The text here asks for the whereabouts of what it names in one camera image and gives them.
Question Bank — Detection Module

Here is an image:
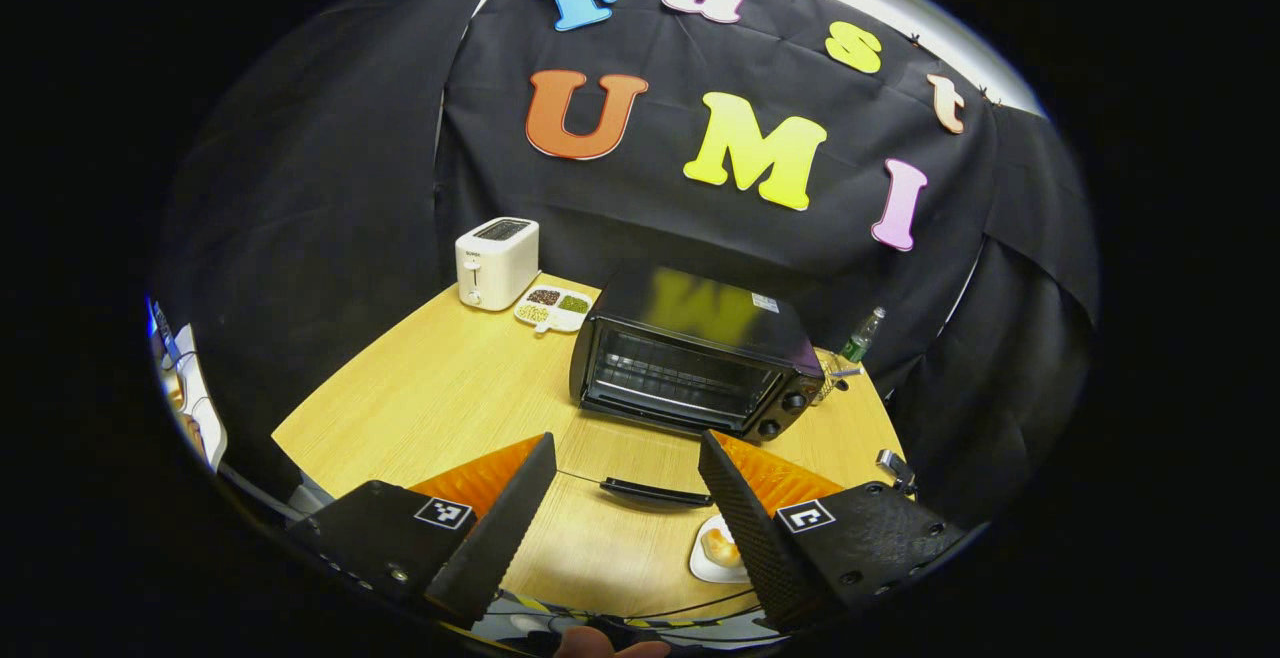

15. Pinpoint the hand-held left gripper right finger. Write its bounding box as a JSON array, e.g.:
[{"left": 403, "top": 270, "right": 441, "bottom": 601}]
[{"left": 697, "top": 429, "right": 969, "bottom": 633}]

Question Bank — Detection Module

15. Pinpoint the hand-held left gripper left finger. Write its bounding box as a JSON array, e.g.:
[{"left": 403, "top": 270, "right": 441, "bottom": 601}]
[{"left": 285, "top": 432, "right": 559, "bottom": 629}]

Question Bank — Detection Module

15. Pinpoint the bread bun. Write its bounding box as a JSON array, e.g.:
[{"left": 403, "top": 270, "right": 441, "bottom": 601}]
[{"left": 702, "top": 528, "right": 744, "bottom": 570}]

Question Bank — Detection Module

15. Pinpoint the black electric oven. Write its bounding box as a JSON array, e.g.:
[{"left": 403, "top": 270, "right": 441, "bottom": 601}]
[{"left": 555, "top": 263, "right": 827, "bottom": 511}]

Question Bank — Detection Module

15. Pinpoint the white plate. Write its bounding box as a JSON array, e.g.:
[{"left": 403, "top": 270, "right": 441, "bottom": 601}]
[{"left": 688, "top": 513, "right": 761, "bottom": 585}]

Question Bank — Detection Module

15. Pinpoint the metal table clamp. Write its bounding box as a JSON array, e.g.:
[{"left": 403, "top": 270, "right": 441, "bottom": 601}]
[{"left": 876, "top": 449, "right": 918, "bottom": 495}]

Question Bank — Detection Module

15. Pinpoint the clear glass cup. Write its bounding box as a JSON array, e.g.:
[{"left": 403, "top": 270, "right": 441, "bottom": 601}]
[{"left": 813, "top": 353, "right": 851, "bottom": 407}]

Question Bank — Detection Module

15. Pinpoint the green plastic bottle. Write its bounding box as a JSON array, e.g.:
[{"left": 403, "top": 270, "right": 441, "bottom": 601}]
[{"left": 840, "top": 306, "right": 887, "bottom": 364}]

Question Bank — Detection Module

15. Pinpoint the white divided snack tray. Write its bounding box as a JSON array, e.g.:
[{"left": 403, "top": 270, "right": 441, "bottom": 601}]
[{"left": 513, "top": 285, "right": 595, "bottom": 336}]

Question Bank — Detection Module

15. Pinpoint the white toaster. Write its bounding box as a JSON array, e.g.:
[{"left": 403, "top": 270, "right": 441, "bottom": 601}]
[{"left": 455, "top": 217, "right": 541, "bottom": 313}]

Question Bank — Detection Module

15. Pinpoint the black backdrop cloth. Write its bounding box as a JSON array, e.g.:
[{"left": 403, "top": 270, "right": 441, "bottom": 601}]
[{"left": 150, "top": 0, "right": 1101, "bottom": 531}]

